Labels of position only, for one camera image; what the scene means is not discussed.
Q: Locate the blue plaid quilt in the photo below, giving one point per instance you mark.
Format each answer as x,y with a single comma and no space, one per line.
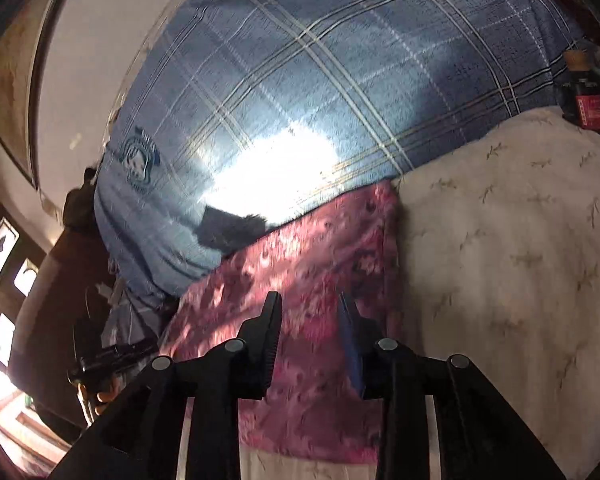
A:
280,85

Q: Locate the dark green clothing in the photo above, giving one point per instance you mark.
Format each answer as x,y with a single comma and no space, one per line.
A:
80,205

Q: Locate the dark cloth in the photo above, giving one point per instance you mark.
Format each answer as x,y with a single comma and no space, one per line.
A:
225,232

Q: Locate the brown wooden headboard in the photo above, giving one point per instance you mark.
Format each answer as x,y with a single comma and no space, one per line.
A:
50,310

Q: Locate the white leaf print bedsheet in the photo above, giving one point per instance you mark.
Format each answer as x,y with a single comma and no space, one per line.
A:
505,260

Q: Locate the pink floral garment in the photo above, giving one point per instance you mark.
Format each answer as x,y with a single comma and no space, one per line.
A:
315,260

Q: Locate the dark bottle with red label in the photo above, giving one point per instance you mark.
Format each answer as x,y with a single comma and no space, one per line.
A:
587,105

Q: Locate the dark framed window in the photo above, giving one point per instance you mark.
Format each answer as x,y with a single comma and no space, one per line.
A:
2,250

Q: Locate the grey blue star pillow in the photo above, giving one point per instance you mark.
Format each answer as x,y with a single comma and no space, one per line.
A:
130,317

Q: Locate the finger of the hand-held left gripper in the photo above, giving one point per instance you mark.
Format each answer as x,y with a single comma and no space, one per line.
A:
110,356

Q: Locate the person's left hand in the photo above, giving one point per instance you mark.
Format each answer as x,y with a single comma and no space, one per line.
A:
102,397

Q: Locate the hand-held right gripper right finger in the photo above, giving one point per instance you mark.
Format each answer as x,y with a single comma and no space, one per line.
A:
351,355

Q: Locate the framed wall picture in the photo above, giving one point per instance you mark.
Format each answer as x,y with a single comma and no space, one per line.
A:
15,85

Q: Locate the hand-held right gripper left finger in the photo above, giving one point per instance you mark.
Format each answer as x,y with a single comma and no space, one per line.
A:
270,355

